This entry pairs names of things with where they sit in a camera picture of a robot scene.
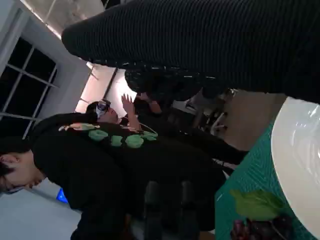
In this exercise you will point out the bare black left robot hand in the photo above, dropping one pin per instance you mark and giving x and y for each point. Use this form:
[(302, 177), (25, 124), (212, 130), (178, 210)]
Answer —
[(153, 212)]

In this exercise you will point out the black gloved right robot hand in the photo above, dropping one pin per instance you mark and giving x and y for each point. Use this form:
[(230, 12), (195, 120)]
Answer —
[(200, 40)]

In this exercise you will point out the blue lit screen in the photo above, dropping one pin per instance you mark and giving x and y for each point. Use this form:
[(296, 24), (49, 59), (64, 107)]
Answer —
[(62, 195)]

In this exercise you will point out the white plate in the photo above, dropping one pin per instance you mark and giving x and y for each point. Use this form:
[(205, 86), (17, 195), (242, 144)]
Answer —
[(300, 162)]

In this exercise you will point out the toy red grapes with leaf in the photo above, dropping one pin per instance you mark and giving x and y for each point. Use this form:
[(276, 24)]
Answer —
[(257, 205)]

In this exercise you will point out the person with headset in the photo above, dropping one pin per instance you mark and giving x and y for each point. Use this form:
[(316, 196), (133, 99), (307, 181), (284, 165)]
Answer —
[(102, 111)]

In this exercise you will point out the dark paned window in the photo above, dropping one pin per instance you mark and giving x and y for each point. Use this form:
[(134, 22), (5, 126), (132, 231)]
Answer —
[(15, 100)]

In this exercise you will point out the green cutting mat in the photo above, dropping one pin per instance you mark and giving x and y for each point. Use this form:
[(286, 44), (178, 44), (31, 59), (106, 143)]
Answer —
[(250, 170)]

